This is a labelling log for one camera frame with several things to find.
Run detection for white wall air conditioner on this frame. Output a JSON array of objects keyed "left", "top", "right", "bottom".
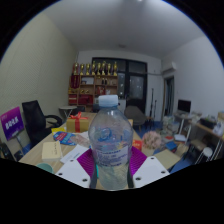
[{"left": 161, "top": 61, "right": 178, "bottom": 74}]

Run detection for wooden shelf unit with trophies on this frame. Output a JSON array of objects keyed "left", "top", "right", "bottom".
[{"left": 68, "top": 60, "right": 119, "bottom": 107}]

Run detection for black computer monitor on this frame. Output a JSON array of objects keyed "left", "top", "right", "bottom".
[{"left": 177, "top": 99, "right": 192, "bottom": 114}]

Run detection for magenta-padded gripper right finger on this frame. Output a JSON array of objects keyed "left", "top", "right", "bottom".
[{"left": 128, "top": 145, "right": 171, "bottom": 189}]

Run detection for black office chair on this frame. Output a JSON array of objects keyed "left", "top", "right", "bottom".
[{"left": 21, "top": 99, "right": 64, "bottom": 146}]

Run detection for dark glass door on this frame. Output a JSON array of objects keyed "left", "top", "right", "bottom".
[{"left": 91, "top": 57, "right": 149, "bottom": 114}]

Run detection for small round white table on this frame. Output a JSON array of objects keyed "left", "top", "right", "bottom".
[{"left": 58, "top": 105, "right": 78, "bottom": 120}]

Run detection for clear plastic water bottle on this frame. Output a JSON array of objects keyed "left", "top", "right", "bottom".
[{"left": 87, "top": 94, "right": 135, "bottom": 191}]

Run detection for purple sign board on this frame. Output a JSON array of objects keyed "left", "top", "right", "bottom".
[{"left": 0, "top": 106, "right": 25, "bottom": 142}]

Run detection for white printed paper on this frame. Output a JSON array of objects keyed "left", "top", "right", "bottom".
[{"left": 59, "top": 143, "right": 90, "bottom": 165}]

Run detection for long side desk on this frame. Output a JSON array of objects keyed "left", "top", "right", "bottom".
[{"left": 173, "top": 111, "right": 224, "bottom": 161}]

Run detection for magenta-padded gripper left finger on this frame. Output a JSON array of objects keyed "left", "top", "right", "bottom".
[{"left": 54, "top": 148, "right": 99, "bottom": 190}]

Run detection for beige book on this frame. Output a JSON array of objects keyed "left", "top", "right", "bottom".
[{"left": 41, "top": 140, "right": 64, "bottom": 163}]

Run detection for grey padded chair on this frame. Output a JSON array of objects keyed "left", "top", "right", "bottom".
[{"left": 124, "top": 105, "right": 148, "bottom": 131}]

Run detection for yellow gift box red ribbon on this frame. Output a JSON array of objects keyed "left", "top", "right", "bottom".
[{"left": 65, "top": 111, "right": 92, "bottom": 134}]

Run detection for orange red book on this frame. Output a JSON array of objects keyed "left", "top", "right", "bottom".
[{"left": 132, "top": 139, "right": 144, "bottom": 151}]

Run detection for stack of books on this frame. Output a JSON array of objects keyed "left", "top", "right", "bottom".
[{"left": 161, "top": 114, "right": 181, "bottom": 138}]

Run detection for blue and red flyer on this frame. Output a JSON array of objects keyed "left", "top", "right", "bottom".
[{"left": 52, "top": 130, "right": 78, "bottom": 147}]

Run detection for white round stool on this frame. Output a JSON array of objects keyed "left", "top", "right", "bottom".
[{"left": 194, "top": 146, "right": 214, "bottom": 164}]

